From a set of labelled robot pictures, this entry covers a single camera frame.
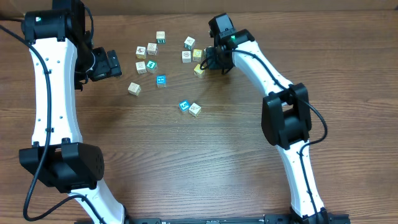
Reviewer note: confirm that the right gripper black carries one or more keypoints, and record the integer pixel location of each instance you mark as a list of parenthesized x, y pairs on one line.
[(212, 62)]

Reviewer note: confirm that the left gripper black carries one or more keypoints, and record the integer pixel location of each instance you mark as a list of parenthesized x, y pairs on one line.
[(112, 64)]

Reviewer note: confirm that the plain block red car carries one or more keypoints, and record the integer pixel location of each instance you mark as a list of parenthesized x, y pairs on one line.
[(194, 109)]

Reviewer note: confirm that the blue number 5 block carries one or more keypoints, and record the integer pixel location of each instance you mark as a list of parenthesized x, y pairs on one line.
[(184, 106)]

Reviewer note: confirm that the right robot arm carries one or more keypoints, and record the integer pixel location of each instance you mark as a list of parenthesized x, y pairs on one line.
[(286, 111)]

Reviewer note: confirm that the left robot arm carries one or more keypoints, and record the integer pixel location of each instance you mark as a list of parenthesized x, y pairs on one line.
[(64, 60)]

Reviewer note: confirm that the white block green side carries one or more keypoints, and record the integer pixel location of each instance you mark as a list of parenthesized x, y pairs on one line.
[(205, 51)]

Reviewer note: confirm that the yellow top block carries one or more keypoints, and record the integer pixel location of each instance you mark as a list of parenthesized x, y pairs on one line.
[(197, 55)]

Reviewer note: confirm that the yellow block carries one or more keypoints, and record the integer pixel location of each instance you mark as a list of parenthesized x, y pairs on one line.
[(197, 55), (198, 71)]

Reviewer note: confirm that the white block teal side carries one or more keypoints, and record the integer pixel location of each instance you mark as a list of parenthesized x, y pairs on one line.
[(189, 43)]

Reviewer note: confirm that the plain wooden block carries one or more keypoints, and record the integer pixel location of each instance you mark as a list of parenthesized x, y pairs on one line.
[(141, 67)]

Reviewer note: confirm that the plain block red drawing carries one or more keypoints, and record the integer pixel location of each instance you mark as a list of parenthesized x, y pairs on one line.
[(186, 56)]

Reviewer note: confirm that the plain block letter T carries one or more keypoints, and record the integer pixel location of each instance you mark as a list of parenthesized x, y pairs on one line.
[(134, 89)]

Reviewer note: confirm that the block with red picture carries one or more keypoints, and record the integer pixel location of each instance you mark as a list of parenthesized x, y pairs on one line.
[(141, 52)]

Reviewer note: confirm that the green number 4 block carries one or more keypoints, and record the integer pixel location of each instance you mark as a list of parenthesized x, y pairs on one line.
[(151, 66)]

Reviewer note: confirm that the plain block K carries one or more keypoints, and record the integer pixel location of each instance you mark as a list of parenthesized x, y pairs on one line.
[(152, 49)]

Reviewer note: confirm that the blue letter H block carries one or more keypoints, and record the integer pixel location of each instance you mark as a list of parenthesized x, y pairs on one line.
[(161, 81)]

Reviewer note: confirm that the block with teal side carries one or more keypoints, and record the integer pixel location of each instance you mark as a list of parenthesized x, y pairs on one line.
[(160, 37)]

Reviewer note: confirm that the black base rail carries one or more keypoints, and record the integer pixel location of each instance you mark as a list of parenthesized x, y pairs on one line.
[(265, 219)]

